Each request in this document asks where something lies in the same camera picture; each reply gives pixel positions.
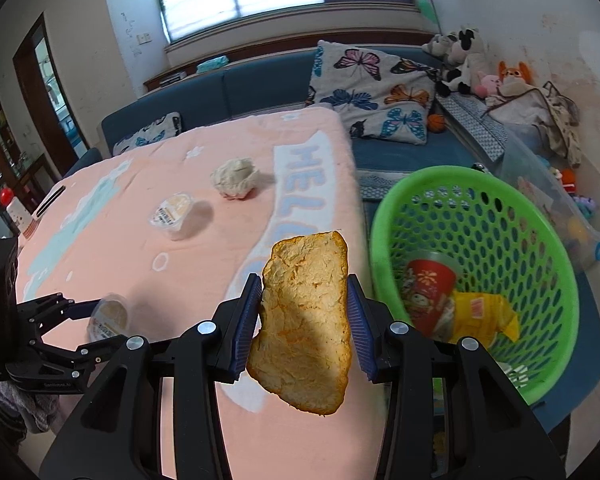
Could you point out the pink pig plush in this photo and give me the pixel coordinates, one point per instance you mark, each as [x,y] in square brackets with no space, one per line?
[489,85]

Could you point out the teal tissue box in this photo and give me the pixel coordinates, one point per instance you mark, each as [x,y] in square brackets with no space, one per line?
[211,64]

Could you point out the black and white cow plush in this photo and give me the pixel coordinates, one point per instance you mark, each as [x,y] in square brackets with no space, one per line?
[462,60]

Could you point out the grey plush toy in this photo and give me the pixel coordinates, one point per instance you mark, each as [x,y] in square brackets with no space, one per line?
[437,45]

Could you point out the blue sofa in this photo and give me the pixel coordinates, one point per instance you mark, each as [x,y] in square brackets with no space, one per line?
[260,85]

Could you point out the small clear jelly cup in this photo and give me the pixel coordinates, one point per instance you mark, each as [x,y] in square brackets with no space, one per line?
[111,317]
[172,212]

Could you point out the small toy basketball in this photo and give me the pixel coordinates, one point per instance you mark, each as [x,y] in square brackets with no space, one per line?
[436,123]

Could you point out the person's left forearm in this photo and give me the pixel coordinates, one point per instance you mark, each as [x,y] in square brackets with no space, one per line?
[20,407]

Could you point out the wall switch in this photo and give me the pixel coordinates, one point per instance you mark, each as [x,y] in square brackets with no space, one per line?
[145,37]

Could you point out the orange fox plush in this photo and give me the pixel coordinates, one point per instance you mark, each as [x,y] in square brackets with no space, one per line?
[515,74]

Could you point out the wooden door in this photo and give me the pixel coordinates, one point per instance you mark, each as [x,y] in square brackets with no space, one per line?
[30,100]

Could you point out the small butterfly print pillow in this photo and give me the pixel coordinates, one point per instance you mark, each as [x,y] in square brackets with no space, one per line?
[150,132]

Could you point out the white bottle with red cap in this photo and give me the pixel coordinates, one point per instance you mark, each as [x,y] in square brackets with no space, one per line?
[17,215]

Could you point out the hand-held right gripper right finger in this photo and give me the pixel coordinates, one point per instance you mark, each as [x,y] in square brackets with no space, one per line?
[360,325]

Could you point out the yellow snack bag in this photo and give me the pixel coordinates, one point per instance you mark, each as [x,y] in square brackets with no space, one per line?
[480,315]

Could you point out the pink printed blanket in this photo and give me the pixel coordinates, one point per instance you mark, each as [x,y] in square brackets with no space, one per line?
[130,270]

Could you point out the crumpled white tissue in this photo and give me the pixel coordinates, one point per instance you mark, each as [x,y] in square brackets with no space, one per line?
[235,177]

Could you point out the clear plastic storage box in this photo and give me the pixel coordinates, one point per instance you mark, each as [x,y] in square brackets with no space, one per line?
[530,170]

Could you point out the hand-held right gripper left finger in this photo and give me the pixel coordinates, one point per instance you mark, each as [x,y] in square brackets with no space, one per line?
[247,325]

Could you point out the beige patterned garment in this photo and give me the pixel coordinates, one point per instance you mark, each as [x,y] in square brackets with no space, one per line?
[530,110]

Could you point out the dark wooden cabinet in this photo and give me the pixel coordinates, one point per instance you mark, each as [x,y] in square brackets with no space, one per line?
[5,155]

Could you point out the large butterfly print pillow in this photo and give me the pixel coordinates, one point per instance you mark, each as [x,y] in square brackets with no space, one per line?
[365,90]

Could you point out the grey striped cushion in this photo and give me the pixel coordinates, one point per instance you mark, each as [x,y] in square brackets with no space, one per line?
[475,127]

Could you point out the red printed paper cup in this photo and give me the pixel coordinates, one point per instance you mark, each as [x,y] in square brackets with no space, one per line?
[427,290]

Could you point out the pile of colourful toys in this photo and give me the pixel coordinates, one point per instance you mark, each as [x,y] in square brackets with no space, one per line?
[575,200]

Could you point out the green plastic basket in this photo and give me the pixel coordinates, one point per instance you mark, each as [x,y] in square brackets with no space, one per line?
[505,220]

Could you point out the blue patterned seat mat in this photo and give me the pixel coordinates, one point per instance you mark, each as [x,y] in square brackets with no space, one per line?
[380,185]

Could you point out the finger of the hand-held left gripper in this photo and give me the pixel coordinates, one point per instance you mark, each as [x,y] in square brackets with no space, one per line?
[80,355]
[55,310]

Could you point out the yellow bread slice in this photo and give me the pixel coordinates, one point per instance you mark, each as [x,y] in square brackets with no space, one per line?
[305,320]

